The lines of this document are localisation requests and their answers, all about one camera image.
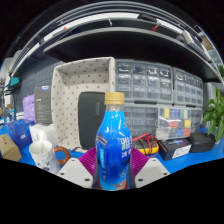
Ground blue drink bottle gold cap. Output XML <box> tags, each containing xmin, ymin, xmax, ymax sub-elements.
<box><xmin>95</xmin><ymin>91</ymin><xmax>133</xmax><ymax>192</ymax></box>

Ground brown cardboard box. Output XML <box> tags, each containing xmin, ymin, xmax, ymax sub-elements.
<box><xmin>0</xmin><ymin>133</ymin><xmax>23</xmax><ymax>163</ymax></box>

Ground purple plastic bag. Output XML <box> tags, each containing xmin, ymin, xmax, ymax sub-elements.
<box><xmin>22</xmin><ymin>93</ymin><xmax>36</xmax><ymax>123</ymax></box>

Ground black workbench shelf unit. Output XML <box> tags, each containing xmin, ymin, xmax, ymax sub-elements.
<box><xmin>6</xmin><ymin>9</ymin><xmax>223</xmax><ymax>84</ymax></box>

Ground dark grey upright box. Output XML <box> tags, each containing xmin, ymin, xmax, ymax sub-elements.
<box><xmin>33</xmin><ymin>85</ymin><xmax>53</xmax><ymax>126</ymax></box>

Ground blue cardboard box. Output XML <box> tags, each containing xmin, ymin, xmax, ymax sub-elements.
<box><xmin>5</xmin><ymin>118</ymin><xmax>36</xmax><ymax>150</ymax></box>

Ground green potted plant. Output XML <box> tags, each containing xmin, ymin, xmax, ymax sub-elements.
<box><xmin>201</xmin><ymin>87</ymin><xmax>224</xmax><ymax>144</ymax></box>

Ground clear compartment box coloured parts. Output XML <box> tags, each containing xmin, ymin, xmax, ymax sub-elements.
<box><xmin>155</xmin><ymin>105</ymin><xmax>193</xmax><ymax>140</ymax></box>

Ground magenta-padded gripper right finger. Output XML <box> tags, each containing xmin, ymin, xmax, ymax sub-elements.
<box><xmin>130</xmin><ymin>147</ymin><xmax>171</xmax><ymax>190</ymax></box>

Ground black flat case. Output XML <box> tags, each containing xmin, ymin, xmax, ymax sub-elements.
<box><xmin>188</xmin><ymin>132</ymin><xmax>217</xmax><ymax>154</ymax></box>

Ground white cardboard box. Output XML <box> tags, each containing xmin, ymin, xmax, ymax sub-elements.
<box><xmin>29</xmin><ymin>123</ymin><xmax>58</xmax><ymax>149</ymax></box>

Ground beige dotted fabric bin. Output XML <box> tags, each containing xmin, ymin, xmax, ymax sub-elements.
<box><xmin>50</xmin><ymin>56</ymin><xmax>117</xmax><ymax>151</ymax></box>

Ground small teal screen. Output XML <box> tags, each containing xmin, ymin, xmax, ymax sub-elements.
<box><xmin>8</xmin><ymin>77</ymin><xmax>21</xmax><ymax>88</ymax></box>

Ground black zip case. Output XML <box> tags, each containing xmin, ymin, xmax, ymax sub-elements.
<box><xmin>77</xmin><ymin>91</ymin><xmax>106</xmax><ymax>151</ymax></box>

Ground white mug brown handle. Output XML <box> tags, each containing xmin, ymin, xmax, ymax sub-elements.
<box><xmin>28</xmin><ymin>139</ymin><xmax>72</xmax><ymax>175</ymax></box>

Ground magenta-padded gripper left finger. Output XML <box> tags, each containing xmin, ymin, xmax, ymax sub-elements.
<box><xmin>57</xmin><ymin>147</ymin><xmax>101</xmax><ymax>190</ymax></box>

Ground grey small-parts drawer cabinet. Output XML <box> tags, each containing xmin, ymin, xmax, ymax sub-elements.
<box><xmin>171</xmin><ymin>66</ymin><xmax>204</xmax><ymax>108</ymax></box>
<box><xmin>114</xmin><ymin>58</ymin><xmax>174</xmax><ymax>105</ymax></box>
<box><xmin>123</xmin><ymin>101</ymin><xmax>204</xmax><ymax>134</ymax></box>

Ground yellow multimeter with red leads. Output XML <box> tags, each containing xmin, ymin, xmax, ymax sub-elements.
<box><xmin>131</xmin><ymin>132</ymin><xmax>160</xmax><ymax>156</ymax></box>

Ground black box white label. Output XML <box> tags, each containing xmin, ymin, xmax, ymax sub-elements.
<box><xmin>157</xmin><ymin>138</ymin><xmax>193</xmax><ymax>162</ymax></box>

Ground metal spoon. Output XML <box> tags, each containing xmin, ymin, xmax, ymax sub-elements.
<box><xmin>39</xmin><ymin>130</ymin><xmax>46</xmax><ymax>154</ymax></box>

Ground white wire shelf rack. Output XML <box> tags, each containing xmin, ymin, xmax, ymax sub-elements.
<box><xmin>199</xmin><ymin>29</ymin><xmax>224</xmax><ymax>78</ymax></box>

